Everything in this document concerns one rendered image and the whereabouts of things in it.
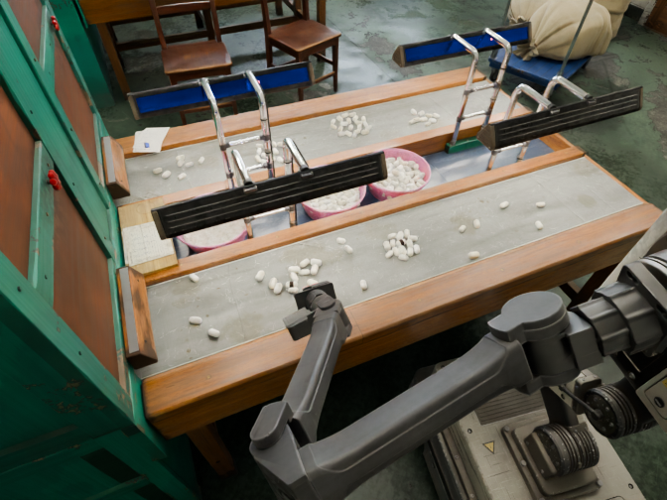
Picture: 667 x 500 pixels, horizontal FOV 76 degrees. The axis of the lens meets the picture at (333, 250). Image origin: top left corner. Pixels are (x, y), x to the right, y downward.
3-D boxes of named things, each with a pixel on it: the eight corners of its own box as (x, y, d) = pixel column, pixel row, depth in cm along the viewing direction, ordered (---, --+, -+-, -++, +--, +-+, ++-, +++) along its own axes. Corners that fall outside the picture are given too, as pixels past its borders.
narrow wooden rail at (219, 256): (575, 173, 183) (587, 152, 175) (139, 307, 136) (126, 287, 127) (566, 165, 187) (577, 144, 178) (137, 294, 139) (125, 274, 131)
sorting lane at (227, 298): (640, 206, 161) (643, 202, 159) (144, 382, 113) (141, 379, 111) (582, 161, 178) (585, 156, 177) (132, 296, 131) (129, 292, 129)
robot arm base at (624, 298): (659, 355, 56) (690, 315, 47) (600, 377, 57) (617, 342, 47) (616, 302, 61) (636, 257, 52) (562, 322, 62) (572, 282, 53)
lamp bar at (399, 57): (531, 43, 178) (537, 25, 173) (400, 68, 162) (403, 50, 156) (518, 35, 183) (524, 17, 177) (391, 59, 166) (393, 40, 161)
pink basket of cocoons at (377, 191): (439, 199, 168) (444, 181, 161) (378, 217, 161) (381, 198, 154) (406, 161, 184) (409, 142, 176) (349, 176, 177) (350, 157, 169)
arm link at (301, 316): (352, 335, 91) (336, 301, 89) (305, 362, 89) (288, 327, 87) (335, 318, 103) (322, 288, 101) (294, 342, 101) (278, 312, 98)
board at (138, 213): (179, 266, 133) (177, 263, 132) (128, 280, 129) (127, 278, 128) (163, 198, 152) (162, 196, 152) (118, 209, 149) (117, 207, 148)
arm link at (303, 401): (314, 499, 55) (278, 435, 52) (276, 505, 57) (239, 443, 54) (357, 328, 95) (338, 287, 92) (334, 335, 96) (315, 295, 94)
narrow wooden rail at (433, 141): (525, 132, 203) (534, 111, 194) (128, 237, 155) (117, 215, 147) (518, 126, 206) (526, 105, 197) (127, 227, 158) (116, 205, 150)
